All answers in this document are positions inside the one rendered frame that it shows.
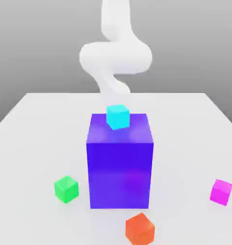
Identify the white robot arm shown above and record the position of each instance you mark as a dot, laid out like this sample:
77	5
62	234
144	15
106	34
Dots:
115	57

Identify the small cyan cube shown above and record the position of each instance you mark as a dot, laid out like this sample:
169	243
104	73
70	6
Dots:
117	117

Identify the small green cube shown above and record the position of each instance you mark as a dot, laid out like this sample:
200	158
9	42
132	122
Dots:
66	189

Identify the small orange cube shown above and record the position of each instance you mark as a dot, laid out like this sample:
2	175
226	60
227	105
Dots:
140	229

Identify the small magenta cube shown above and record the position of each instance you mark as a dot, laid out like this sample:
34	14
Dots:
221	192

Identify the large purple box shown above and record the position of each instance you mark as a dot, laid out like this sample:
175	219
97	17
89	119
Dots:
119	168

